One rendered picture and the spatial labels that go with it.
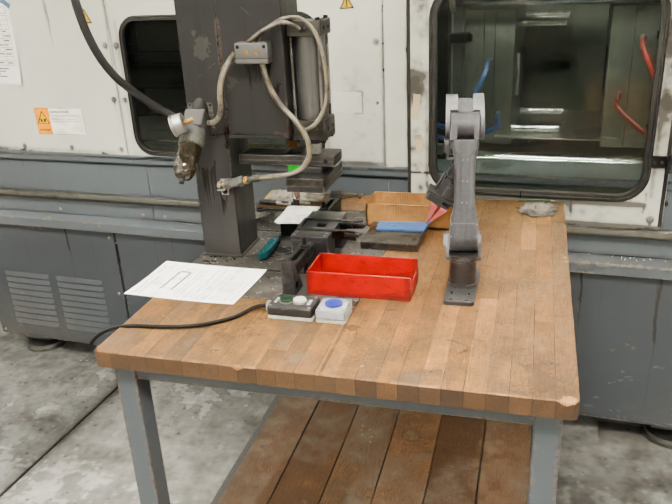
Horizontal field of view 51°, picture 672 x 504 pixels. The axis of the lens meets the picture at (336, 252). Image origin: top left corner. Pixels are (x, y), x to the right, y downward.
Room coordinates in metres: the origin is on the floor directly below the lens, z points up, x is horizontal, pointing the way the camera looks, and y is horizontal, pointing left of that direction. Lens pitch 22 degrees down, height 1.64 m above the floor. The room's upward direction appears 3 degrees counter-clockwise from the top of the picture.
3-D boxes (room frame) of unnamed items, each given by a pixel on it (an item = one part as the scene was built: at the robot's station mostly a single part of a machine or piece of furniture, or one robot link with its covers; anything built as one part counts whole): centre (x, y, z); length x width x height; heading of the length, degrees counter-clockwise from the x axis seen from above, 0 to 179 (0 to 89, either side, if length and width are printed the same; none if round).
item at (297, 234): (1.80, 0.04, 0.98); 0.20 x 0.10 x 0.01; 164
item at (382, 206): (2.02, -0.23, 0.93); 0.25 x 0.13 x 0.08; 74
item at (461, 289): (1.53, -0.30, 0.94); 0.20 x 0.07 x 0.08; 164
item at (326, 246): (1.80, 0.04, 0.94); 0.20 x 0.10 x 0.07; 164
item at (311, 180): (1.81, 0.11, 1.22); 0.26 x 0.18 x 0.30; 74
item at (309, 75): (1.79, 0.04, 1.37); 0.11 x 0.09 x 0.30; 164
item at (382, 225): (1.91, -0.20, 0.93); 0.15 x 0.07 x 0.03; 77
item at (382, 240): (1.87, -0.17, 0.91); 0.17 x 0.16 x 0.02; 164
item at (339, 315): (1.42, 0.01, 0.90); 0.07 x 0.07 x 0.06; 74
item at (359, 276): (1.56, -0.06, 0.93); 0.25 x 0.12 x 0.06; 74
